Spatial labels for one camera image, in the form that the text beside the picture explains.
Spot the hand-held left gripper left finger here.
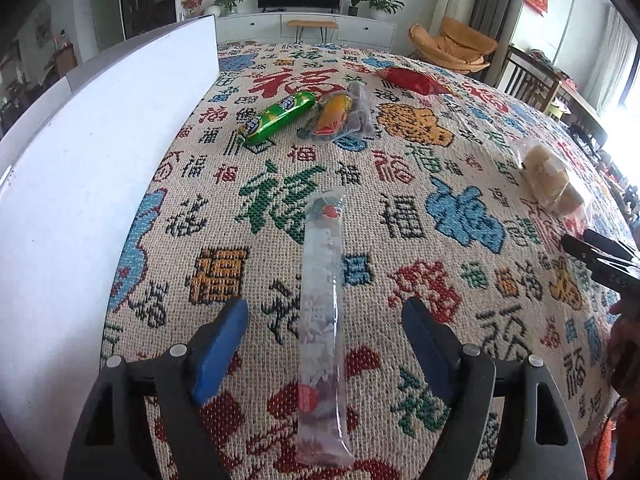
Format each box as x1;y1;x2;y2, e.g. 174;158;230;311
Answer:
62;297;250;480

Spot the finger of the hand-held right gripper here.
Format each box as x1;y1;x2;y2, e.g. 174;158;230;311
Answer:
584;229;640;262
560;236;632;275

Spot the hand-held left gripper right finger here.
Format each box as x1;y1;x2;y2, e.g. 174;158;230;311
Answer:
401;296;588;480

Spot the bread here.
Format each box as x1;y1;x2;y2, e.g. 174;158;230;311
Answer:
511;141;601;226

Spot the long clear snack packet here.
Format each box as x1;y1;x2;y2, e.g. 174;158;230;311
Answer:
295;187;353;463

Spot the green snack packet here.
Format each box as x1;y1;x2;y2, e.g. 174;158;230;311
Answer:
239;89;317;147

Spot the red snack packet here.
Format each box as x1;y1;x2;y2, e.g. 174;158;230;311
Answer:
376;66;453;97

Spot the orange snack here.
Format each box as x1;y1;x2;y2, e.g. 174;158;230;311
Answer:
304;82;376;143

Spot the person's right hand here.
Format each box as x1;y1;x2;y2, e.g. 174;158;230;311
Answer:
607;297;640;396

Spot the printed woven blanket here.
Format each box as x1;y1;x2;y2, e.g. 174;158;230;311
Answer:
100;40;640;480

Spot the cluttered wooden table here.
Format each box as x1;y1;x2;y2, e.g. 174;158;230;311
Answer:
550;77;640;201

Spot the red cloth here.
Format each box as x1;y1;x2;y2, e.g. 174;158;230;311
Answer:
595;410;640;480

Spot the white sheer curtain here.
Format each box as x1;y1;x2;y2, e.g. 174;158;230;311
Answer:
585;5;638;116

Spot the dark wooden chair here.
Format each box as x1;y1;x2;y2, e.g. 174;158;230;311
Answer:
497;45;561;108

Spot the white board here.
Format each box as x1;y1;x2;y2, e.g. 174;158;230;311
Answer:
0;14;218;428

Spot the orange lounge chair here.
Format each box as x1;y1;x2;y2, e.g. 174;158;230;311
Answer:
409;17;498;75

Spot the grey curtain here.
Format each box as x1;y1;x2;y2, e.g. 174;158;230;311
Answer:
470;0;536;51

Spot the white television cabinet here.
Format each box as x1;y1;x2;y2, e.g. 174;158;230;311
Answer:
216;10;398;53

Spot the large leafy potted plant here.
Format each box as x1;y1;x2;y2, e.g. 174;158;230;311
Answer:
362;0;405;22

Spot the dark wooden side table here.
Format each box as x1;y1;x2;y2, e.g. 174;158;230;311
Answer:
50;42;78;76

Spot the wooden stool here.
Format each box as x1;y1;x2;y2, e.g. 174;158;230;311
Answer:
287;19;340;45

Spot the dark display cabinet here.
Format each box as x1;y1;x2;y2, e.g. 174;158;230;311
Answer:
120;0;176;41

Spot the wall picture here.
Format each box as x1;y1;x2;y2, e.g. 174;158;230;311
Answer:
34;6;53;46

